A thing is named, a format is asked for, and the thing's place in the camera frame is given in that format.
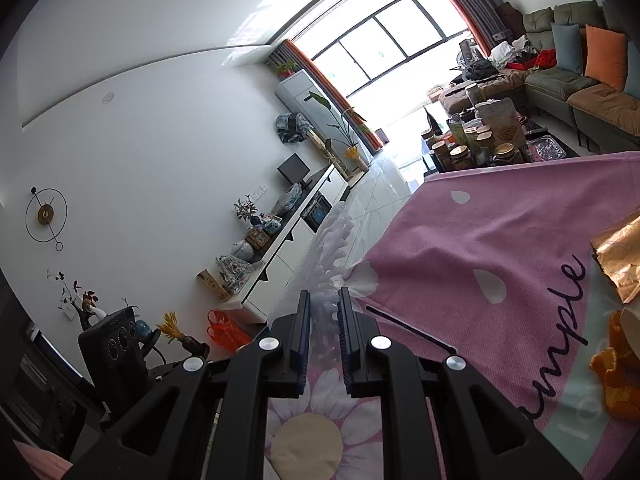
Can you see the red plastic basket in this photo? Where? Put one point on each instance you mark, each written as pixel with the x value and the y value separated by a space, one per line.
pixel 225 332

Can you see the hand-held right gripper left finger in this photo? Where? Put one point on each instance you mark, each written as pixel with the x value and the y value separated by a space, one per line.
pixel 304 332

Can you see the vase with red branches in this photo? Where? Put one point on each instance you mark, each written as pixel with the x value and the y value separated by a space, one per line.
pixel 82 305

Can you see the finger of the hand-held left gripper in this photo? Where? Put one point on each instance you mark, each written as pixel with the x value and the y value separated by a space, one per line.
pixel 162 372

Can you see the dark cabinet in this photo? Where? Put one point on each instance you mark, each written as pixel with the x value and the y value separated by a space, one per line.
pixel 50 395

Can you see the dark wine bottle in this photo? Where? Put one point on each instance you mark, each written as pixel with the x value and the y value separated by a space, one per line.
pixel 432 122

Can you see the tall leafy houseplant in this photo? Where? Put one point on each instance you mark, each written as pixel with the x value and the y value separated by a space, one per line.
pixel 342 125

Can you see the white low cabinet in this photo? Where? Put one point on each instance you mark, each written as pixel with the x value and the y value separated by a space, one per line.
pixel 285 260

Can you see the clear plastic bag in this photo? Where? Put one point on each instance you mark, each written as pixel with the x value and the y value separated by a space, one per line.
pixel 287 200

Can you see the green sectional sofa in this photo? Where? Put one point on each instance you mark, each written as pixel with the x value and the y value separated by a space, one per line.
pixel 595 100

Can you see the brown box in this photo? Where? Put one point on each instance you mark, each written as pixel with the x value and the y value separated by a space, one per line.
pixel 507 17

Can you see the dark coffee table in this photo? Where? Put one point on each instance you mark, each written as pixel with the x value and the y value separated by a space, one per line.
pixel 537 132

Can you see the orange cushion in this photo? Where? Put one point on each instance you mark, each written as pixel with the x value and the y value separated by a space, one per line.
pixel 606 57

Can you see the small potted plant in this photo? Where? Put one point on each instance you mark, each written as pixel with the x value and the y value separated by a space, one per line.
pixel 286 67

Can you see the golden wheat bouquet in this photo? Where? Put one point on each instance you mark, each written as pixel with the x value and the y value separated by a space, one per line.
pixel 170 326

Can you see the wooden box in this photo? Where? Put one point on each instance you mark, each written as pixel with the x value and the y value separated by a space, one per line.
pixel 259 239

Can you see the cardboard box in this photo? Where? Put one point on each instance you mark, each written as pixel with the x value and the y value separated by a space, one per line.
pixel 212 287

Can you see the black monitor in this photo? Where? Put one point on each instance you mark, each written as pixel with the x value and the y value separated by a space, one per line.
pixel 292 169

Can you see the orange peel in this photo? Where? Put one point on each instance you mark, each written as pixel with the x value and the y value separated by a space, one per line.
pixel 617 385

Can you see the white standing air conditioner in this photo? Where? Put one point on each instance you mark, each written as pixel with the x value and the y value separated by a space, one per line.
pixel 295 92

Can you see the brown patterned paper bag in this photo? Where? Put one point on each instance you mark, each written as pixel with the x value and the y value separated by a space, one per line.
pixel 502 122

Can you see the cluster of jars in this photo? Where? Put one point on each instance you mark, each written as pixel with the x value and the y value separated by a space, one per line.
pixel 465 152

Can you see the small blue cushion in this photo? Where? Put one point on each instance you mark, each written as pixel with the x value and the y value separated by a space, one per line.
pixel 567 47

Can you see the wall switch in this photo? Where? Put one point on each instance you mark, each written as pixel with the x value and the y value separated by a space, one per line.
pixel 260 191

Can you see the silver tray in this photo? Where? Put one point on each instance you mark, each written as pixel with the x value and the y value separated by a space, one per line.
pixel 546 149

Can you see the pink printed tablecloth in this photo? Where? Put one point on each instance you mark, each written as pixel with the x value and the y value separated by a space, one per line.
pixel 475 240

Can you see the red cloth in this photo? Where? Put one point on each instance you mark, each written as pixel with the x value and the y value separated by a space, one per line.
pixel 546 58

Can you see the blue patterned cloth bag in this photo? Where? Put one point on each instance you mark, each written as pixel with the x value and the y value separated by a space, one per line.
pixel 292 127

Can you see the small brown bin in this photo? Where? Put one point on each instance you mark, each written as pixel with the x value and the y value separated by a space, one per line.
pixel 382 138

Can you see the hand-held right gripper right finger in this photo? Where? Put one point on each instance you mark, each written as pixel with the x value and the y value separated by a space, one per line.
pixel 344 335

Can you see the pile of light clothes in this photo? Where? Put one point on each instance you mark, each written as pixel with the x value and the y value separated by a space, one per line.
pixel 510 50

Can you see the large blue cushion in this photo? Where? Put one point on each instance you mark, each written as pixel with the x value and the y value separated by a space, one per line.
pixel 634 72

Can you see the black bag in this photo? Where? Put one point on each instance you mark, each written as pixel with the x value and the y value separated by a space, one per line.
pixel 479 69

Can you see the dark framed window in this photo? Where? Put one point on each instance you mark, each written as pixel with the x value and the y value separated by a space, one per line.
pixel 390 40

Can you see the bag of wrapped packets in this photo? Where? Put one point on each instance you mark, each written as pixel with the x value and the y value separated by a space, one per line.
pixel 234 272

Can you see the gold foil wrapper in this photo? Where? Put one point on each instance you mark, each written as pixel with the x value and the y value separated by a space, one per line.
pixel 622 255

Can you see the blue white porcelain jar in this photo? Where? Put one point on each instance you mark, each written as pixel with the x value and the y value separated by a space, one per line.
pixel 241 250

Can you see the small plant in vase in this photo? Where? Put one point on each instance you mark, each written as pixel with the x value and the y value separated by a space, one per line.
pixel 246 210

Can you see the person's left forearm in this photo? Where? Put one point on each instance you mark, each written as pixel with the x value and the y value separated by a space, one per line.
pixel 40 460

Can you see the wooden rack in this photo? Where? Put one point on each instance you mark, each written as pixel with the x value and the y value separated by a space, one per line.
pixel 332 157

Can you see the grey orange curtain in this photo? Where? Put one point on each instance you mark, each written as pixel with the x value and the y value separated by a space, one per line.
pixel 330 95
pixel 460 0

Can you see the round wall clock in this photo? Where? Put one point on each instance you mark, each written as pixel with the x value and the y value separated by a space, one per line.
pixel 46 215

